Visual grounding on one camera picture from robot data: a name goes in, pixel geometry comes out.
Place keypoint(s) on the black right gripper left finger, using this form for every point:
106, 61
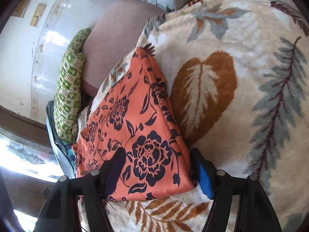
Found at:
60, 210

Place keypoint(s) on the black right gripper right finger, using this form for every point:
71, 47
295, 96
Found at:
254, 211

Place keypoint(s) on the orange black floral garment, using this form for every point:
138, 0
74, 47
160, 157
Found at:
136, 115

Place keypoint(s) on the grey blue cloth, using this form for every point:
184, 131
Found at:
58, 145

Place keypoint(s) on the teal navy striped cloth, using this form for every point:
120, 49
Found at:
70, 152

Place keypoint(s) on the green white patterned pillow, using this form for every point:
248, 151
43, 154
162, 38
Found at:
67, 100

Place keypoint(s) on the cream leaf pattern fleece blanket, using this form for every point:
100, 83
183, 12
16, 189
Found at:
237, 75

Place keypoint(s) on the pink quilted cushion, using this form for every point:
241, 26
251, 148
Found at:
112, 38

